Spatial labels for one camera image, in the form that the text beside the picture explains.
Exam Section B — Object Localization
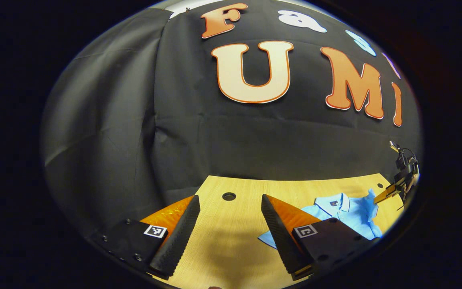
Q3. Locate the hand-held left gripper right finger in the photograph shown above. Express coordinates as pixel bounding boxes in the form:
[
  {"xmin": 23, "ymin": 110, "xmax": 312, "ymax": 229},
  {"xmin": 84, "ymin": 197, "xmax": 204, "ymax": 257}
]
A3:
[{"xmin": 261, "ymin": 194, "xmax": 380, "ymax": 281}]

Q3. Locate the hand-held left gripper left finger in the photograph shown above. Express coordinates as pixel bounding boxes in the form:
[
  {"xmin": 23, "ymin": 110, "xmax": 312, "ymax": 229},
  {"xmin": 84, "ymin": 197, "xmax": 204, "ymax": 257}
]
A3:
[{"xmin": 91, "ymin": 195, "xmax": 201, "ymax": 281}]

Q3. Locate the light blue T-shirt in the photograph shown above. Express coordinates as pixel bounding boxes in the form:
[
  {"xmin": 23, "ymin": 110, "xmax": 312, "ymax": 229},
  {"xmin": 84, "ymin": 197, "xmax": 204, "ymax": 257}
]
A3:
[{"xmin": 258, "ymin": 189, "xmax": 384, "ymax": 249}]

